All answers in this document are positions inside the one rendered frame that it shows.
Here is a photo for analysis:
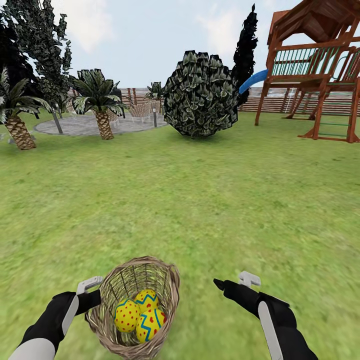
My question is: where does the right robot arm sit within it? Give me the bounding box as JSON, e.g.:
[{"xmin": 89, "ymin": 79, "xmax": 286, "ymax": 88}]
[{"xmin": 213, "ymin": 271, "xmax": 319, "ymax": 360}]

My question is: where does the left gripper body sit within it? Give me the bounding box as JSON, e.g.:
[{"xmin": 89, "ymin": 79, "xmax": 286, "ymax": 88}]
[{"xmin": 80, "ymin": 289, "xmax": 101, "ymax": 314}]

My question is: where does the wicker basket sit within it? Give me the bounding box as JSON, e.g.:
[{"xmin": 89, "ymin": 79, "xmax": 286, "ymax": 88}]
[{"xmin": 84, "ymin": 255, "xmax": 181, "ymax": 360}]

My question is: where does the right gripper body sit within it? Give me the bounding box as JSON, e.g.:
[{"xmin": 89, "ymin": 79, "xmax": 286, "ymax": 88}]
[{"xmin": 223, "ymin": 279, "xmax": 254, "ymax": 312}]

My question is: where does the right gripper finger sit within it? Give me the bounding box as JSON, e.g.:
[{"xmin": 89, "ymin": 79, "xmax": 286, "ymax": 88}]
[{"xmin": 213, "ymin": 278, "xmax": 226, "ymax": 291}]

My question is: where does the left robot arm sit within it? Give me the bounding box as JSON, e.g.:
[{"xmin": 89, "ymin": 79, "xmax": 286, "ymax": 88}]
[{"xmin": 8, "ymin": 275, "xmax": 104, "ymax": 360}]

